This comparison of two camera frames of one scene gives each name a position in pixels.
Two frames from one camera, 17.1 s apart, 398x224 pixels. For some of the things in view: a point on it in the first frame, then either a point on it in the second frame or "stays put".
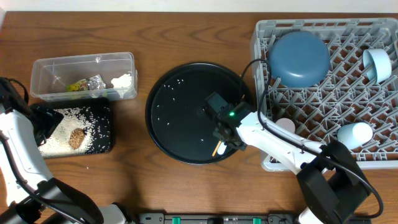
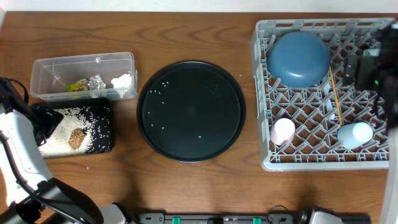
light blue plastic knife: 221,149 -> 327,89
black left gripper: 47,121 stays put
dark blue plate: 299,59 stays put
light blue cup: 354,135 stays put
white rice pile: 58,145 stays put
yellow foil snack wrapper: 92,83 stays put
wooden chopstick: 216,148 -> 336,96
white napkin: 123,81 stays put
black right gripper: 236,145 -> 367,66
